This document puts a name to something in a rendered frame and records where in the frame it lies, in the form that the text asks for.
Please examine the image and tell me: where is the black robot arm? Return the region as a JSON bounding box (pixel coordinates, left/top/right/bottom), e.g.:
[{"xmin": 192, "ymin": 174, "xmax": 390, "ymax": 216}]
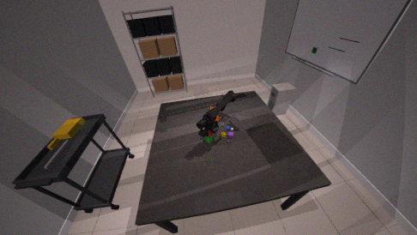
[{"xmin": 196, "ymin": 90, "xmax": 238, "ymax": 134}]

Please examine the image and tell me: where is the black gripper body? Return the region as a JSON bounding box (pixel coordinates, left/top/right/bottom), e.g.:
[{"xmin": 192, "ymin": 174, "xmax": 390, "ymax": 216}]
[{"xmin": 198, "ymin": 121, "xmax": 218, "ymax": 137}]

